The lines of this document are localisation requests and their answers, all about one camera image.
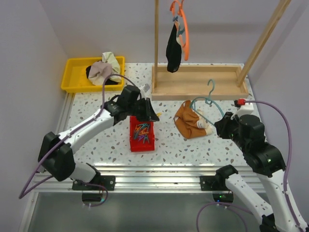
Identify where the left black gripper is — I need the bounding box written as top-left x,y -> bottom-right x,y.
127,97 -> 159,122

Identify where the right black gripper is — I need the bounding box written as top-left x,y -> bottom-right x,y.
214,111 -> 249,151

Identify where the dark teal clothespin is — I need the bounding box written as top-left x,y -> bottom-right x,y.
133,126 -> 141,140

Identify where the brown orange underwear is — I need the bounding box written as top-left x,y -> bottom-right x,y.
173,100 -> 213,139

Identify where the teal plastic hanger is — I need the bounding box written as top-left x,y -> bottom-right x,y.
189,79 -> 224,126

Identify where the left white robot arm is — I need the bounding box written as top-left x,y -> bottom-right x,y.
38,85 -> 159,190

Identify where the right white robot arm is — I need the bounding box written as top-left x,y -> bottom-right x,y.
200,112 -> 309,232

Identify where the black underwear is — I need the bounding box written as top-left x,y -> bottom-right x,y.
166,21 -> 182,73

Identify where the orange plastic hanger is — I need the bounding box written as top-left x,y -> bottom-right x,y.
169,0 -> 190,61

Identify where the orange clothespin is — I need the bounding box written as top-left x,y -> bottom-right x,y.
139,128 -> 149,136

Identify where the grey clothespin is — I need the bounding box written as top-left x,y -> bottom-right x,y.
142,134 -> 150,144

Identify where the red plastic bin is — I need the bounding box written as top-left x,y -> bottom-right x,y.
129,116 -> 155,152

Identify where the wooden rack base tray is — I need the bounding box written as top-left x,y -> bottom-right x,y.
152,64 -> 249,101

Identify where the pale green cloth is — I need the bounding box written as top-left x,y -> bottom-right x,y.
100,52 -> 122,83

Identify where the yellow plastic tray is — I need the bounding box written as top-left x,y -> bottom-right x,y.
60,56 -> 126,93

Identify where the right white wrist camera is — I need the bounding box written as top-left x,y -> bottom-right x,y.
231,99 -> 254,120

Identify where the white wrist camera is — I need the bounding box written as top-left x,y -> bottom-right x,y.
140,84 -> 150,93
231,99 -> 254,120

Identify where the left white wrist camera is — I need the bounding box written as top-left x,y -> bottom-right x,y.
140,84 -> 150,93

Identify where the aluminium rail frame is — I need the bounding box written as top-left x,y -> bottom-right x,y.
30,91 -> 268,194

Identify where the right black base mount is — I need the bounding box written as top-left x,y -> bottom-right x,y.
199,175 -> 229,191

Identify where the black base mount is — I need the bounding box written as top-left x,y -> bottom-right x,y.
199,175 -> 229,191
72,175 -> 116,191

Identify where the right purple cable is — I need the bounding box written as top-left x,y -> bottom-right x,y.
196,100 -> 309,232

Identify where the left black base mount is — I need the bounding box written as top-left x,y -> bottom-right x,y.
72,175 -> 116,191

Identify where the left wooden rack post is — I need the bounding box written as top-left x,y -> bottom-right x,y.
153,0 -> 159,89

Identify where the wooden rack post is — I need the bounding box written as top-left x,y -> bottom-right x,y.
237,0 -> 291,87
153,0 -> 159,89

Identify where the right wooden rack post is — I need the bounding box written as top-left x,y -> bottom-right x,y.
237,0 -> 291,87

